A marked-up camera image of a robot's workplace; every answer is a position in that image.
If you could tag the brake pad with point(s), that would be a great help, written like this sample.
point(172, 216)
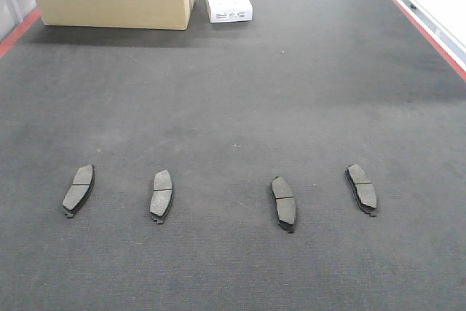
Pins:
point(285, 204)
point(162, 196)
point(79, 190)
point(363, 189)

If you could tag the black conveyor belt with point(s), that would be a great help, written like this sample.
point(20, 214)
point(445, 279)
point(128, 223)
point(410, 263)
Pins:
point(303, 91)

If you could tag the red white conveyor side rail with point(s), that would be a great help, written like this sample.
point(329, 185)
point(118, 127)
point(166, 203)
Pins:
point(450, 49)

